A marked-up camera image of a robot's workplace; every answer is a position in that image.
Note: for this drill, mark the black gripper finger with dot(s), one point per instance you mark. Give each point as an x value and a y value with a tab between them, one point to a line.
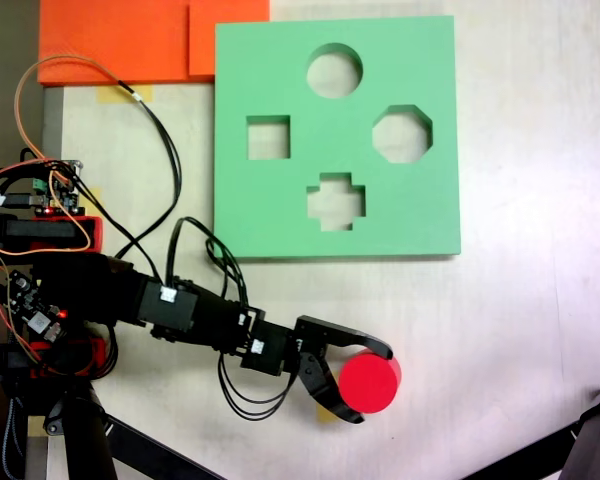
317	377
340	336

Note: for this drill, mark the red cylinder block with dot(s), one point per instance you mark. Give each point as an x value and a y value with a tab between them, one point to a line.
367	385

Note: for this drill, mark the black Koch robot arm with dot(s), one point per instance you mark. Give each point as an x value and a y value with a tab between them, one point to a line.
105	295

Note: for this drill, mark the green shape-hole board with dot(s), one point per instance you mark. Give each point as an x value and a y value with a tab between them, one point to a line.
260	225

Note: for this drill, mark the large orange foam block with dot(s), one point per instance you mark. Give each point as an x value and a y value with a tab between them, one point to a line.
110	40

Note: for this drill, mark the yellow tape marker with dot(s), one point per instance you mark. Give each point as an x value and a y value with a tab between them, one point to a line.
322	415

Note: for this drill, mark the red table clamp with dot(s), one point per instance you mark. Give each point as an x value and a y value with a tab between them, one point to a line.
97	350
96	235

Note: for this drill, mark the black tripod leg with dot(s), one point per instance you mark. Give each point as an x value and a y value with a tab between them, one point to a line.
597	440
87	440

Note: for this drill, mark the small yellow tape piece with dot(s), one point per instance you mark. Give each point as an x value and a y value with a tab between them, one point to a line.
36	425
97	197

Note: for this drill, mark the black power circuit board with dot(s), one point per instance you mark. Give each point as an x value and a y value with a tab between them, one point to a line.
25	300

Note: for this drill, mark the circuit board with green terminal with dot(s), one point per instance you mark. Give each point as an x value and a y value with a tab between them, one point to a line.
62	192

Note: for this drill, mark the wide yellow tape strip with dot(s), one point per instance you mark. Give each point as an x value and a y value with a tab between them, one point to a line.
125	94

